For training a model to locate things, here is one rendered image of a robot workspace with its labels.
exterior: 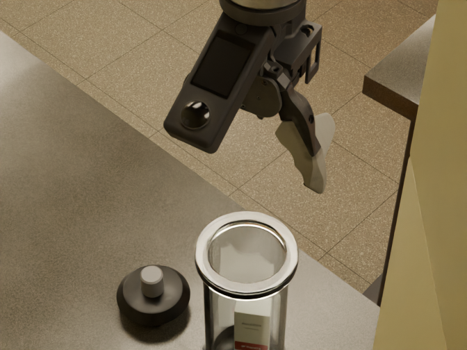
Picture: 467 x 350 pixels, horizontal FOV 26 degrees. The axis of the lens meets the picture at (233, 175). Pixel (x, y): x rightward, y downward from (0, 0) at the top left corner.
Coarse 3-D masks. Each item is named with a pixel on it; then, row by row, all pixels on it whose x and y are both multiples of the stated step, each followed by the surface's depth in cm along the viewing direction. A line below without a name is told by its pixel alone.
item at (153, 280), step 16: (144, 272) 123; (160, 272) 123; (176, 272) 127; (128, 288) 125; (144, 288) 123; (160, 288) 123; (176, 288) 125; (128, 304) 123; (144, 304) 123; (160, 304) 123; (176, 304) 124; (144, 320) 123; (160, 320) 123
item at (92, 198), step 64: (0, 64) 158; (0, 128) 148; (64, 128) 148; (128, 128) 148; (0, 192) 140; (64, 192) 140; (128, 192) 140; (192, 192) 140; (0, 256) 133; (64, 256) 133; (128, 256) 133; (192, 256) 133; (0, 320) 126; (64, 320) 126; (128, 320) 126; (192, 320) 126; (320, 320) 126
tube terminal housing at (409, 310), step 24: (408, 168) 40; (408, 192) 40; (408, 216) 40; (408, 240) 40; (408, 264) 40; (384, 288) 46; (408, 288) 40; (432, 288) 36; (384, 312) 46; (408, 312) 40; (432, 312) 36; (384, 336) 46; (408, 336) 40; (432, 336) 36
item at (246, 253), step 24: (240, 216) 108; (264, 216) 108; (216, 240) 108; (240, 240) 110; (264, 240) 110; (288, 240) 106; (216, 264) 111; (240, 264) 113; (264, 264) 113; (288, 264) 104; (240, 288) 102; (264, 288) 102; (216, 312) 108; (240, 312) 105; (264, 312) 106; (216, 336) 111; (240, 336) 109; (264, 336) 110
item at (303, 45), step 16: (224, 0) 81; (304, 0) 82; (240, 16) 81; (256, 16) 80; (272, 16) 80; (288, 16) 81; (304, 16) 89; (288, 32) 87; (304, 32) 89; (320, 32) 89; (272, 48) 85; (288, 48) 87; (304, 48) 87; (272, 64) 85; (288, 64) 85; (304, 64) 91; (256, 80) 85; (272, 80) 85; (288, 80) 85; (256, 96) 87; (272, 96) 86; (256, 112) 88; (272, 112) 87
